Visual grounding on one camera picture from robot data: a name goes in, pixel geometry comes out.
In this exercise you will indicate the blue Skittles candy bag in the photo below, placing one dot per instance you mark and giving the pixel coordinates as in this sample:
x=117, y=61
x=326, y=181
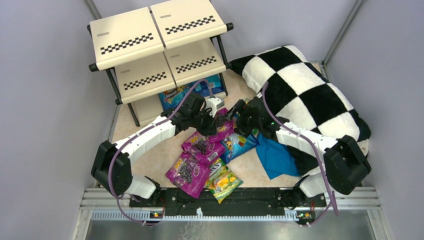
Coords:
x=236, y=145

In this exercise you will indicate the green Fox's candy bag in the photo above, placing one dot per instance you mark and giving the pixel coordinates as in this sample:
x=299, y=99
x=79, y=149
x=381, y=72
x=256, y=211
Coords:
x=255, y=132

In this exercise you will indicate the blue cloth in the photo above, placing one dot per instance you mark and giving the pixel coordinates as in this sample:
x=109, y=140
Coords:
x=275, y=158

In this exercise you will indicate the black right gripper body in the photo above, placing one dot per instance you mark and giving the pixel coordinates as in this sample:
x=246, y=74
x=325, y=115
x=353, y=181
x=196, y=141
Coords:
x=241, y=114

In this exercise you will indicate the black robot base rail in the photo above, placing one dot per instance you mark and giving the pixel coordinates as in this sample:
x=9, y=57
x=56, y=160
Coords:
x=242, y=202

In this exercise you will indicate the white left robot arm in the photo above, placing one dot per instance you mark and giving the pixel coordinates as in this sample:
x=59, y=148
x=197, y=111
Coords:
x=112, y=166

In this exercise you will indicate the purple grape candy bag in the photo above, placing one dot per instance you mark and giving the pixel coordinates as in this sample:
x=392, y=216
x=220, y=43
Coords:
x=188, y=174
x=202, y=149
x=224, y=127

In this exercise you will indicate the black white checkered pillow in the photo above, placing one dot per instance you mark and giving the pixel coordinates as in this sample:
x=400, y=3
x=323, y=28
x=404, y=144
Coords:
x=297, y=91

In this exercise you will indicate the cream three-tier shelf rack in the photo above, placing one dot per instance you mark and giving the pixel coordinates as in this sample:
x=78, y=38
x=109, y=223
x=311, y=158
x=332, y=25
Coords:
x=158, y=48

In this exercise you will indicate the blue candy bag on shelf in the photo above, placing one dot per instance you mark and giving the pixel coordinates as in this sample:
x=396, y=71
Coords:
x=212, y=83
x=171, y=98

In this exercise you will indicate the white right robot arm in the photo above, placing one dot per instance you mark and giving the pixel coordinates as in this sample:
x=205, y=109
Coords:
x=341, y=162

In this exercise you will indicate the green yellow candy bag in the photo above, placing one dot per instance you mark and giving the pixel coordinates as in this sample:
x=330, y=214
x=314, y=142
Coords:
x=222, y=181

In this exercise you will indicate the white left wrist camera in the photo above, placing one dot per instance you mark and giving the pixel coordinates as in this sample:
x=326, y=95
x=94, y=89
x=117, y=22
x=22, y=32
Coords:
x=213, y=104

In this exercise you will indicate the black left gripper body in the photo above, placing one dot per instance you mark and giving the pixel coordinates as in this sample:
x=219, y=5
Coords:
x=209, y=120

